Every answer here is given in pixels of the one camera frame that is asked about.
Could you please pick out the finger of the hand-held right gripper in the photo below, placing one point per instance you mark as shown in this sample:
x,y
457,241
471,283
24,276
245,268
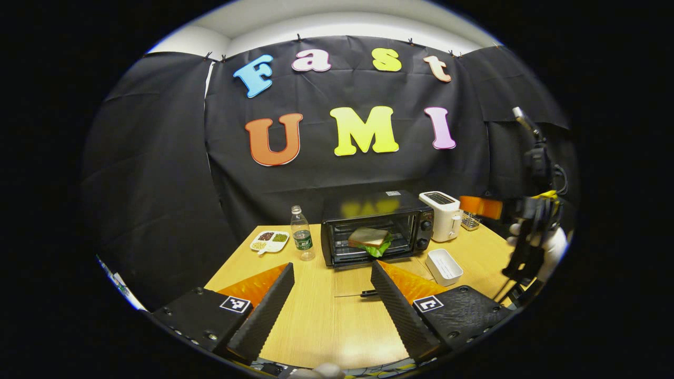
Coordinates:
x,y
482,207

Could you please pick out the black electric oven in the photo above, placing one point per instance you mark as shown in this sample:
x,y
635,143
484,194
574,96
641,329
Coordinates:
x,y
379,202

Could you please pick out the black backdrop cloth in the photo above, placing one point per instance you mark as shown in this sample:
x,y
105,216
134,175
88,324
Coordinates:
x,y
316,179

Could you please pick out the clear plastic water bottle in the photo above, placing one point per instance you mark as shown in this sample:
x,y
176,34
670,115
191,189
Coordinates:
x,y
303,239

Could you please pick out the white toaster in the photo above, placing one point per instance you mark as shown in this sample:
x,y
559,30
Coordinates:
x,y
445,221

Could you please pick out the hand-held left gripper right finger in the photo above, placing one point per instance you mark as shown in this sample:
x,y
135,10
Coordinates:
x,y
403,316

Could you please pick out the white rectangular tray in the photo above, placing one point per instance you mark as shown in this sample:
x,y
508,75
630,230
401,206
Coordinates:
x,y
445,266

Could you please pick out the sandwich with lettuce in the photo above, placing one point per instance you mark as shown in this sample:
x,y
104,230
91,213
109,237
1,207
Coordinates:
x,y
368,237

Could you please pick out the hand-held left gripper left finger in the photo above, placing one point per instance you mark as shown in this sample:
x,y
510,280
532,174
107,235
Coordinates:
x,y
263,316

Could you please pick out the white divided plate with beans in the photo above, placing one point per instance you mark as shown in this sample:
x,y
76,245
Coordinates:
x,y
269,242

